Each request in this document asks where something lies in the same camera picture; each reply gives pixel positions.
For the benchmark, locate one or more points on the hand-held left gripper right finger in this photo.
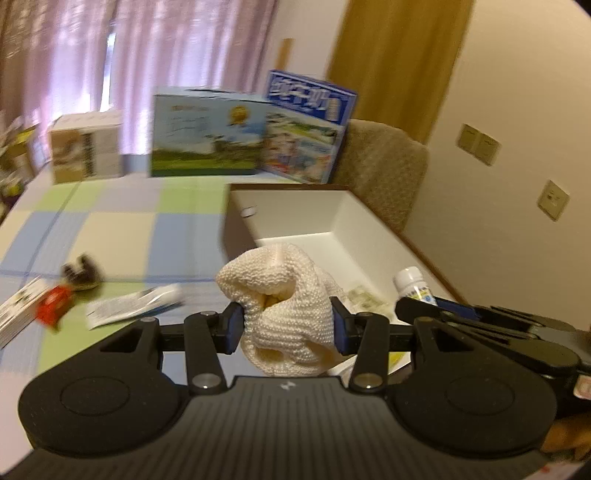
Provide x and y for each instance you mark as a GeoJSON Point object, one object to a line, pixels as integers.
{"type": "Point", "coordinates": [340, 332]}

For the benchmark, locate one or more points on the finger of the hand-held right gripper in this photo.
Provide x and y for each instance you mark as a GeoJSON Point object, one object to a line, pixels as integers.
{"type": "Point", "coordinates": [411, 308]}
{"type": "Point", "coordinates": [457, 307]}

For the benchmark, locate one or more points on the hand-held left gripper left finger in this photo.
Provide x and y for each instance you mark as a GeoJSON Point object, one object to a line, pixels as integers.
{"type": "Point", "coordinates": [233, 327]}

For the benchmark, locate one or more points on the white pill bottle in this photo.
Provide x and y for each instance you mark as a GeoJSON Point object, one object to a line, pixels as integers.
{"type": "Point", "coordinates": [411, 281]}

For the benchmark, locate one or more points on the white knitted cloth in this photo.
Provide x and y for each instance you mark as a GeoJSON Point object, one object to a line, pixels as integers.
{"type": "Point", "coordinates": [286, 314]}

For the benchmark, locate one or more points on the white ointment tube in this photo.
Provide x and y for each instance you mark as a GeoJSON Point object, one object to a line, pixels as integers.
{"type": "Point", "coordinates": [134, 304]}

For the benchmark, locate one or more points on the brown cardboard box white inside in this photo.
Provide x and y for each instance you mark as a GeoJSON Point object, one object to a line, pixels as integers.
{"type": "Point", "coordinates": [351, 221]}

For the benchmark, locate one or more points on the dark hair clip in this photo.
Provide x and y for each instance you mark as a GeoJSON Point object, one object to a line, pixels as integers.
{"type": "Point", "coordinates": [83, 272]}

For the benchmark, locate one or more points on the red snack packet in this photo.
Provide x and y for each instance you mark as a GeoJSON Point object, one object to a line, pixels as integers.
{"type": "Point", "coordinates": [53, 305]}

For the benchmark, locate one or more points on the white medicine box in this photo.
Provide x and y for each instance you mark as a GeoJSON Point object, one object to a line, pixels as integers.
{"type": "Point", "coordinates": [18, 309]}

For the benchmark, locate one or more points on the person's right forearm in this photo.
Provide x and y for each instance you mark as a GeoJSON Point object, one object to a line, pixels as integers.
{"type": "Point", "coordinates": [568, 438]}

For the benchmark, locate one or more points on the quilted beige chair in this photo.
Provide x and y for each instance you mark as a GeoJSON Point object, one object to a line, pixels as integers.
{"type": "Point", "coordinates": [383, 175]}

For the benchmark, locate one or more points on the checkered tablecloth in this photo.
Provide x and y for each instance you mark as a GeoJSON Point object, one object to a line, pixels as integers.
{"type": "Point", "coordinates": [138, 230]}

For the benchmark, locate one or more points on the green landscape milk carton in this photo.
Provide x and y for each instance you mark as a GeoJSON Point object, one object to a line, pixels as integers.
{"type": "Point", "coordinates": [207, 134]}

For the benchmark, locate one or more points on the blue milk carton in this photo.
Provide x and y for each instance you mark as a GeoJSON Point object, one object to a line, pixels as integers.
{"type": "Point", "coordinates": [304, 134]}

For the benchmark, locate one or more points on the white and brown product box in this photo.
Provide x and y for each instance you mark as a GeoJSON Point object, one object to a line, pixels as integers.
{"type": "Point", "coordinates": [85, 147]}

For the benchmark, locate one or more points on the brown curtain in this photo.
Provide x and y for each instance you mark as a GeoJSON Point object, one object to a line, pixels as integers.
{"type": "Point", "coordinates": [397, 64]}

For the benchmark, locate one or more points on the cardboard box of clutter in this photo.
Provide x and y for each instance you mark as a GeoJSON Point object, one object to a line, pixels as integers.
{"type": "Point", "coordinates": [18, 157]}

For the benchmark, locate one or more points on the light wooden slat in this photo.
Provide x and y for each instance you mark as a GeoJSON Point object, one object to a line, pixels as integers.
{"type": "Point", "coordinates": [283, 55]}

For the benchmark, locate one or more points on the pink curtain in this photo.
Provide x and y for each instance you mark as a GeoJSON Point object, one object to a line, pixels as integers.
{"type": "Point", "coordinates": [138, 55]}

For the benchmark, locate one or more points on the beige wall socket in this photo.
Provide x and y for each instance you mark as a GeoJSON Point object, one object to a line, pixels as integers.
{"type": "Point", "coordinates": [553, 200]}

